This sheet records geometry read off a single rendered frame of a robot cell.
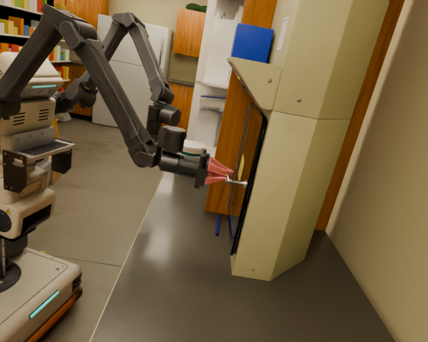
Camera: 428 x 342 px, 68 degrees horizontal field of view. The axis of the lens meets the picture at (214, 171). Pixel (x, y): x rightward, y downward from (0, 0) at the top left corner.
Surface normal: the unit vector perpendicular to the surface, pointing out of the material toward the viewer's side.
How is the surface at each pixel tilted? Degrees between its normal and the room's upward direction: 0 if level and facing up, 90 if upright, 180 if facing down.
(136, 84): 90
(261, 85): 90
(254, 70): 90
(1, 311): 0
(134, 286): 0
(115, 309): 0
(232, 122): 90
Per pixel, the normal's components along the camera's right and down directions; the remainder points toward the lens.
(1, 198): -0.25, 0.29
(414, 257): -0.98, -0.17
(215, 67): -0.48, 0.29
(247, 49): 0.00, 0.33
